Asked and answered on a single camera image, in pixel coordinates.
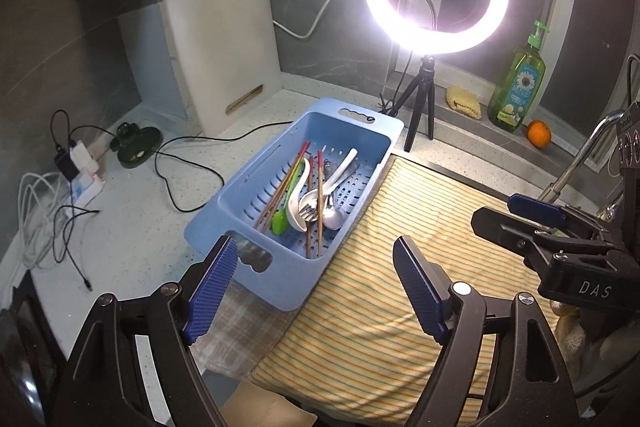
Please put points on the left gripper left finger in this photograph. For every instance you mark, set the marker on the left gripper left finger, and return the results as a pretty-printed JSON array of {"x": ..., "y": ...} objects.
[{"x": 204, "y": 286}]

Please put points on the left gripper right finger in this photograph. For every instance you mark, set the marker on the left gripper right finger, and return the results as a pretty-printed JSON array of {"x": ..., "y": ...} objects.
[{"x": 427, "y": 286}]

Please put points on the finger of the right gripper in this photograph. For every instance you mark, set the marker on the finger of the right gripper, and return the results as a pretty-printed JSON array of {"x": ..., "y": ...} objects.
[{"x": 532, "y": 209}]

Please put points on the red wooden chopstick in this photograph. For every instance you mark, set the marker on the red wooden chopstick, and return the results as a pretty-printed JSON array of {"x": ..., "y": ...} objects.
[{"x": 280, "y": 186}]

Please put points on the white ceramic spoon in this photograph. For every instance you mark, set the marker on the white ceramic spoon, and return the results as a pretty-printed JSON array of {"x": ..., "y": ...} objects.
[{"x": 293, "y": 205}]

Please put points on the gloved right hand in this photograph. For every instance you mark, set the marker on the gloved right hand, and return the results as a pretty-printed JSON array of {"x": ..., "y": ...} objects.
[{"x": 569, "y": 334}]

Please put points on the chrome faucet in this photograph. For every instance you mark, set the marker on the chrome faucet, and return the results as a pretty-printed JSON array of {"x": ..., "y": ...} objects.
[{"x": 553, "y": 191}]

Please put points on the orange fruit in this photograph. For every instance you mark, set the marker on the orange fruit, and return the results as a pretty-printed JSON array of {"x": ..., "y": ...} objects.
[{"x": 538, "y": 134}]

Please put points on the striped yellow towel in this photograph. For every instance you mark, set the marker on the striped yellow towel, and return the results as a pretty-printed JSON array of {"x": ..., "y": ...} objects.
[{"x": 356, "y": 350}]

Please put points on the green plastic spoon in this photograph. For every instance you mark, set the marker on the green plastic spoon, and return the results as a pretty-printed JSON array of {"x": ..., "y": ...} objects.
[{"x": 283, "y": 219}]

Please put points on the metal spoon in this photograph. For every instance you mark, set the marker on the metal spoon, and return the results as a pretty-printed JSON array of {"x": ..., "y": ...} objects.
[{"x": 332, "y": 217}]

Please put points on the blue plastic drainer basket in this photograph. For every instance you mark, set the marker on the blue plastic drainer basket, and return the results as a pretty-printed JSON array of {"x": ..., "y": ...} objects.
[{"x": 282, "y": 269}]

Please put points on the green dish soap bottle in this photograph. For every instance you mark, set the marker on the green dish soap bottle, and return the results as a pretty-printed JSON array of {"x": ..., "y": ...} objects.
[{"x": 514, "y": 95}]

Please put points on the metal fork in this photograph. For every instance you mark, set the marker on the metal fork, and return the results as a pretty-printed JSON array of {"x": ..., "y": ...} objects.
[{"x": 308, "y": 206}]

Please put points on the yellow sponge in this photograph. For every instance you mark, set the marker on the yellow sponge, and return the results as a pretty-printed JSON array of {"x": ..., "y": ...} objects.
[{"x": 464, "y": 102}]

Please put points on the white power strip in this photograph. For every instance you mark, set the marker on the white power strip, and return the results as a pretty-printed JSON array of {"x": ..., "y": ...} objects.
[{"x": 87, "y": 184}]

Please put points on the black tripod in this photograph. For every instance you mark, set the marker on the black tripod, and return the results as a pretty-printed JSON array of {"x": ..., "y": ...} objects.
[{"x": 424, "y": 86}]

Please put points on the black power adapter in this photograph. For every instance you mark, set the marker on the black power adapter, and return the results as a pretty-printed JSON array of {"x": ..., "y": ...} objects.
[{"x": 65, "y": 164}]

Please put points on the white cutting board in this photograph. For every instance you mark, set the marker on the white cutting board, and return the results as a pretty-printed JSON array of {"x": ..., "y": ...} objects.
[{"x": 226, "y": 54}]

